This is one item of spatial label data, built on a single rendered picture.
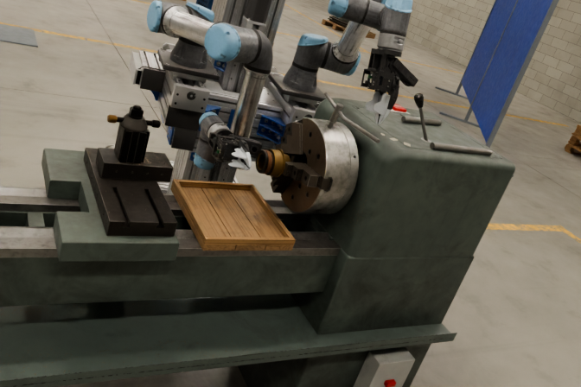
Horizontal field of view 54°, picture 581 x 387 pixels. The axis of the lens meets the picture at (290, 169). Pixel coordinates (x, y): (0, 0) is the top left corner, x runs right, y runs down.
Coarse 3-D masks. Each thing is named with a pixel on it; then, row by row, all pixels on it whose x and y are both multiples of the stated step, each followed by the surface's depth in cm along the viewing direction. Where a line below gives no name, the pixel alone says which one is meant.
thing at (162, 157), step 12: (108, 156) 165; (144, 156) 172; (108, 168) 162; (120, 168) 164; (132, 168) 165; (144, 168) 167; (156, 168) 169; (168, 168) 170; (144, 180) 169; (156, 180) 170; (168, 180) 172
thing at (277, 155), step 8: (264, 152) 178; (272, 152) 179; (280, 152) 180; (256, 160) 182; (264, 160) 184; (272, 160) 178; (280, 160) 179; (288, 160) 181; (256, 168) 182; (264, 168) 177; (272, 168) 178; (280, 168) 179
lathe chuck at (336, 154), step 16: (304, 128) 186; (320, 128) 178; (336, 128) 183; (304, 144) 185; (320, 144) 177; (336, 144) 177; (304, 160) 193; (320, 160) 177; (336, 160) 176; (336, 176) 176; (288, 192) 192; (304, 192) 183; (320, 192) 176; (336, 192) 178; (304, 208) 182; (320, 208) 182
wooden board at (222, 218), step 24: (192, 192) 190; (216, 192) 195; (240, 192) 201; (192, 216) 172; (216, 216) 180; (240, 216) 185; (264, 216) 190; (216, 240) 164; (240, 240) 168; (264, 240) 172; (288, 240) 176
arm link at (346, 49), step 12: (384, 0) 201; (348, 24) 221; (360, 24) 215; (348, 36) 224; (360, 36) 222; (336, 48) 236; (348, 48) 230; (336, 60) 237; (348, 60) 236; (336, 72) 244; (348, 72) 242
